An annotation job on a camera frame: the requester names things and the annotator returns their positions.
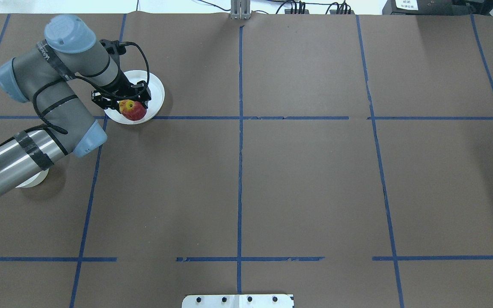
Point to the white bowl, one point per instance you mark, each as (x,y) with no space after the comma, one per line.
(35,180)

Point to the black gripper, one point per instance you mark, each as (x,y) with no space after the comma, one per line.
(123,84)

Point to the white round plate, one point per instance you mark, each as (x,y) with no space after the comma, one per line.
(157,93)

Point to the red yellow apple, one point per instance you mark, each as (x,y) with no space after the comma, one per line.
(132,110)

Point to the white mounting plate with bolts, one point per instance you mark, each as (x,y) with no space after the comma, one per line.
(239,301)

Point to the brown paper table cover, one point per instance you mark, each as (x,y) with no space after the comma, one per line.
(347,160)

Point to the aluminium frame post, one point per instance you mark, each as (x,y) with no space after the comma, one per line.
(240,9)

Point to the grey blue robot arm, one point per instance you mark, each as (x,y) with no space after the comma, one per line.
(69,51)

